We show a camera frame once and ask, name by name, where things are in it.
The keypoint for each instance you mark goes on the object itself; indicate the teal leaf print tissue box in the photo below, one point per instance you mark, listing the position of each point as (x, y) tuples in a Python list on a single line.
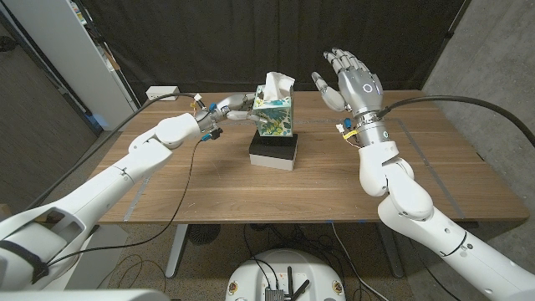
[(276, 119)]

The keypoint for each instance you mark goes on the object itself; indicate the white cabinet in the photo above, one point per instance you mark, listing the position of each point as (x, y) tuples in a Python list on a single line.
[(62, 54)]

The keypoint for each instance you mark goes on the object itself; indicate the black backdrop curtain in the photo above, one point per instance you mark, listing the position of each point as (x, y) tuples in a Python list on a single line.
[(209, 42)]

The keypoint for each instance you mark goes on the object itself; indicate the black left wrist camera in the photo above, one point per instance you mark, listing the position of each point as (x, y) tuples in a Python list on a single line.
[(216, 133)]

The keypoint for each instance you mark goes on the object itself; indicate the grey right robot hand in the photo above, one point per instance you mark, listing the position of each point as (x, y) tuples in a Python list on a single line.
[(359, 90)]

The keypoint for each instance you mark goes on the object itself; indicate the white tissue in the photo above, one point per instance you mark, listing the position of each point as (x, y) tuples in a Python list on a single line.
[(276, 83)]

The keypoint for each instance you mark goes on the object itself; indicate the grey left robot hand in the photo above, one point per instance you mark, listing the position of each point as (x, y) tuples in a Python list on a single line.
[(223, 110)]

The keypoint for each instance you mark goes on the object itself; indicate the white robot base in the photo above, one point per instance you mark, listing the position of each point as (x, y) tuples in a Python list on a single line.
[(251, 276)]

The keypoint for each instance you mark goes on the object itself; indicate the white table leg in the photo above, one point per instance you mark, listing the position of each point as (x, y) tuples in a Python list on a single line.
[(175, 251)]

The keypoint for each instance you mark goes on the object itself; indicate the white power strip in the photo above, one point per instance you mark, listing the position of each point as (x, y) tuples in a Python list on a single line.
[(163, 92)]

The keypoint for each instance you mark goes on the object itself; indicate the black floor fan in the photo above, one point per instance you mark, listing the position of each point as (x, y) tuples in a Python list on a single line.
[(203, 234)]

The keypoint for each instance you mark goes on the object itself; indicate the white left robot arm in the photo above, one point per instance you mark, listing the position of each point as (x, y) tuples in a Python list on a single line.
[(134, 161)]

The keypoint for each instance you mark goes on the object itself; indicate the grey table leg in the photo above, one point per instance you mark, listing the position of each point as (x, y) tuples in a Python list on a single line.
[(390, 259)]

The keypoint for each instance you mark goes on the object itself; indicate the black round wall object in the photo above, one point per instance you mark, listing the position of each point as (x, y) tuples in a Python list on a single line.
[(7, 44)]

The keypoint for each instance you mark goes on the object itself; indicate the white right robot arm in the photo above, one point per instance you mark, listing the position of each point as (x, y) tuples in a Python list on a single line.
[(401, 196)]

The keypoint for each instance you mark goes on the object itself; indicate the black and white pedestal box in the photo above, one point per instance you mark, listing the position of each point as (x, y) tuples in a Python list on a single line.
[(271, 161)]

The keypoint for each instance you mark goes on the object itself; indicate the black antenna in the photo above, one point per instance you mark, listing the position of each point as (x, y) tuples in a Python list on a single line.
[(302, 289), (290, 282)]

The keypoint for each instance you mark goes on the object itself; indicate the white floor platform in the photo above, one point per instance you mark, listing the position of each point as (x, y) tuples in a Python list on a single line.
[(104, 259)]

